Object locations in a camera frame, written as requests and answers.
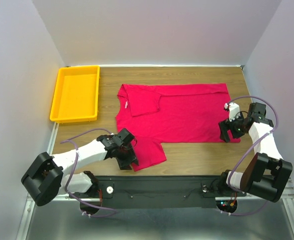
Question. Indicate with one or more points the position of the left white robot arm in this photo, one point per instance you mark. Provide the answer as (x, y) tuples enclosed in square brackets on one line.
[(97, 150)]

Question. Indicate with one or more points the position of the red t shirt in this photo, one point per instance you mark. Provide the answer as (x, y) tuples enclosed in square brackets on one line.
[(156, 114)]

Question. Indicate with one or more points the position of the yellow plastic tray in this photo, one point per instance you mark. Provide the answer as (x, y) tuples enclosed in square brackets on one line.
[(75, 97)]

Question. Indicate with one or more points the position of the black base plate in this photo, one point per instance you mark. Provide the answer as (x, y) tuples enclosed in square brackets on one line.
[(158, 192)]

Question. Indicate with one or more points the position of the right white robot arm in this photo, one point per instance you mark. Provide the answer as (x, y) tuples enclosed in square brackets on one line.
[(267, 174)]

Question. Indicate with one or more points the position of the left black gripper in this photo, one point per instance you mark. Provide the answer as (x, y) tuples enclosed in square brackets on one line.
[(131, 158)]

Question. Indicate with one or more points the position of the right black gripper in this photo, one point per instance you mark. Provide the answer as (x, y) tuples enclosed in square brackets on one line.
[(224, 126)]

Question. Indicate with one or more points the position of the aluminium frame rail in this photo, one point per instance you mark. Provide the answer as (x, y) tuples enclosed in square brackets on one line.
[(41, 180)]

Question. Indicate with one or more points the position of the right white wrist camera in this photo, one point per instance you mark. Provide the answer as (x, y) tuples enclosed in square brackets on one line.
[(234, 111)]

